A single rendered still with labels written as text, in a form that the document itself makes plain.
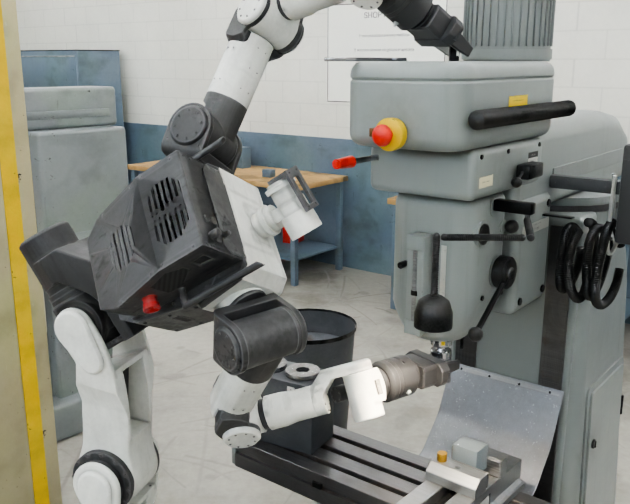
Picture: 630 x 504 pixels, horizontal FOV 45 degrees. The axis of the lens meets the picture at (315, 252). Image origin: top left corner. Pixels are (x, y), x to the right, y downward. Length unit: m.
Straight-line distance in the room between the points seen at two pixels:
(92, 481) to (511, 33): 1.30
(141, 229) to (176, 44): 7.08
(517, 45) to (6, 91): 1.79
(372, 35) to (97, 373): 5.46
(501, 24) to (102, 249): 0.95
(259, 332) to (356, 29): 5.67
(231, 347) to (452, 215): 0.52
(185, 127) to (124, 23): 7.56
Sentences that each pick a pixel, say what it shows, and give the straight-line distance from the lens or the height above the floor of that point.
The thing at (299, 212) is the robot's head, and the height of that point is 1.62.
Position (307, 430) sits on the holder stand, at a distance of 1.96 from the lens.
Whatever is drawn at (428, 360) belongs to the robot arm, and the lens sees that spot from 1.67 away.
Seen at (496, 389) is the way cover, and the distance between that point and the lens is 2.10.
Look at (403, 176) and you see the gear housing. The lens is 1.53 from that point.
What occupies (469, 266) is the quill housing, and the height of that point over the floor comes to 1.49.
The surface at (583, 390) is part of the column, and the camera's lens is 2.08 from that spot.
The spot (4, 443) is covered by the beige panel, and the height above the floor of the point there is 0.52.
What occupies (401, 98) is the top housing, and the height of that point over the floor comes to 1.82.
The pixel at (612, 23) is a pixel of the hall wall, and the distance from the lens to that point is 5.89.
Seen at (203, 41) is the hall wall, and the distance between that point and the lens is 8.10.
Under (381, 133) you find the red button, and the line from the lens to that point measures 1.37.
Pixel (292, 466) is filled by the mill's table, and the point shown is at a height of 0.91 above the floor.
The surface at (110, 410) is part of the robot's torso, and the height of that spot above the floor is 1.18.
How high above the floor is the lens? 1.89
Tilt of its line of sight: 14 degrees down
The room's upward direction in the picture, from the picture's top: straight up
